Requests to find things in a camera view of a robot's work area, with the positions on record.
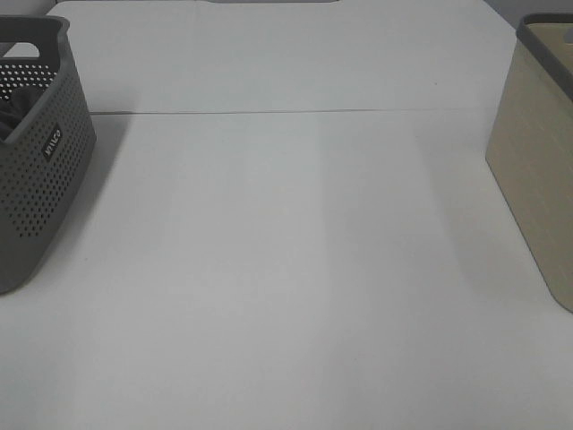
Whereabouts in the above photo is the dark grey towel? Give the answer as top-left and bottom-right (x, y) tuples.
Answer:
(1, 87), (41, 141)

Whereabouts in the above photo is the grey perforated plastic basket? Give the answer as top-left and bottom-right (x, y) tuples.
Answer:
(1, 15), (97, 293)

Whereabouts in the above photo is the beige plastic basket grey rim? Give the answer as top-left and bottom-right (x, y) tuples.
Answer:
(485, 13), (572, 310)

